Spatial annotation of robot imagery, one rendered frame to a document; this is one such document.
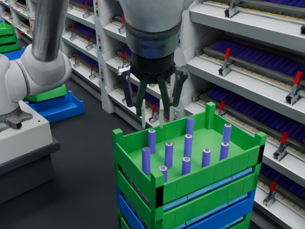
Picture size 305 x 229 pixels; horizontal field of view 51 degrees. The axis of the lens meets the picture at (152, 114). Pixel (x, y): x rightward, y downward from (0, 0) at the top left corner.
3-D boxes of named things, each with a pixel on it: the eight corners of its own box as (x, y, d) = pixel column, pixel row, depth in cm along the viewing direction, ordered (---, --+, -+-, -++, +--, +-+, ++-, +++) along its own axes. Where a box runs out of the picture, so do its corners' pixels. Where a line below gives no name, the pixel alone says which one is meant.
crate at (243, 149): (155, 209, 64) (155, 177, 60) (113, 157, 79) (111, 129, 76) (262, 162, 77) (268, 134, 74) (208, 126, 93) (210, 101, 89)
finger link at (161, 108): (159, 98, 69) (163, 98, 69) (159, 117, 74) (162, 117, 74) (160, 109, 67) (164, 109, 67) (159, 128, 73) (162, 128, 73)
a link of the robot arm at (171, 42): (184, 33, 47) (181, 63, 52) (180, -3, 53) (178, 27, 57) (122, 34, 47) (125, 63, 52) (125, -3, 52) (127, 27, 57)
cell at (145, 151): (140, 148, 71) (140, 171, 74) (144, 152, 69) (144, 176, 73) (147, 146, 72) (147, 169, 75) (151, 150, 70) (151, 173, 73)
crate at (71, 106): (36, 126, 186) (34, 114, 183) (27, 113, 201) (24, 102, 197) (85, 112, 201) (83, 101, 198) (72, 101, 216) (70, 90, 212)
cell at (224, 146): (221, 169, 75) (224, 146, 71) (216, 165, 76) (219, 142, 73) (228, 166, 75) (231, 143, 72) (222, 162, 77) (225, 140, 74)
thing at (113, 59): (172, 107, 143) (163, 83, 135) (108, 68, 187) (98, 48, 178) (204, 82, 149) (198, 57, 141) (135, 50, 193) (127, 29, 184)
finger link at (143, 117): (145, 110, 67) (141, 110, 67) (145, 128, 73) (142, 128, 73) (145, 98, 69) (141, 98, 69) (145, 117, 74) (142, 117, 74)
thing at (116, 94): (171, 144, 153) (163, 124, 144) (110, 98, 196) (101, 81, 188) (201, 119, 159) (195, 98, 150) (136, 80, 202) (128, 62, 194)
